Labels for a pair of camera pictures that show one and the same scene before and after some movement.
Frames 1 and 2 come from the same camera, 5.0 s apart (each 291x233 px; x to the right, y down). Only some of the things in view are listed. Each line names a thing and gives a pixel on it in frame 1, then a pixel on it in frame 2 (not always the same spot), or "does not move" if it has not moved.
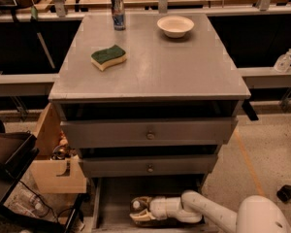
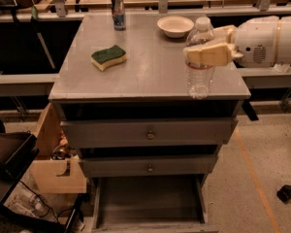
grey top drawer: [147, 132] does not move
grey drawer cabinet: [147, 95] does not move
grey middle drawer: [146, 165] does not move
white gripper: [158, 208] -> [254, 41]
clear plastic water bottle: [139, 205] -> [200, 78]
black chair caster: [286, 191] does not move
